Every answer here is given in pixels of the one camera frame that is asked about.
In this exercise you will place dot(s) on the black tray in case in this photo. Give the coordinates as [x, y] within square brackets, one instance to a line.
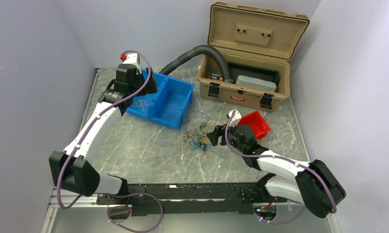
[236, 70]

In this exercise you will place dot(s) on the red storage bin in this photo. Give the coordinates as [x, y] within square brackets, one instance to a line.
[257, 124]

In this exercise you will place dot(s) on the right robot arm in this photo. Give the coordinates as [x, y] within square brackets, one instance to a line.
[308, 183]

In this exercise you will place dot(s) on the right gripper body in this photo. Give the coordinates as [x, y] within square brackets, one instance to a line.
[220, 131]

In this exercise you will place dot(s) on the grey plastic organiser box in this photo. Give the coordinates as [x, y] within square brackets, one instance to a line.
[256, 83]

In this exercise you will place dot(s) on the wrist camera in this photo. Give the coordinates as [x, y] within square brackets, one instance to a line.
[234, 117]
[131, 60]

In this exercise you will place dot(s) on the blue double storage bin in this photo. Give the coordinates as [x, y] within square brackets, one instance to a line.
[168, 106]

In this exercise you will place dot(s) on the tan tool case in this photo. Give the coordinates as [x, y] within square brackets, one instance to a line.
[252, 36]

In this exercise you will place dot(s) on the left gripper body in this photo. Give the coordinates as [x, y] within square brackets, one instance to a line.
[150, 87]

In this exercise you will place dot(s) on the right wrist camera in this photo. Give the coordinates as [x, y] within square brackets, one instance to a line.
[234, 117]

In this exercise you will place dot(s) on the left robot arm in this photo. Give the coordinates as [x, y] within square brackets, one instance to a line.
[72, 169]

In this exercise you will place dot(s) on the yellow black device in case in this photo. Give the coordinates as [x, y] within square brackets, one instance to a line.
[216, 76]

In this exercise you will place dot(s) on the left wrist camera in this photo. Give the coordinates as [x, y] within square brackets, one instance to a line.
[131, 60]

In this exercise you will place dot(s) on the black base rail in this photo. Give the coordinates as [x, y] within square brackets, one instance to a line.
[190, 198]

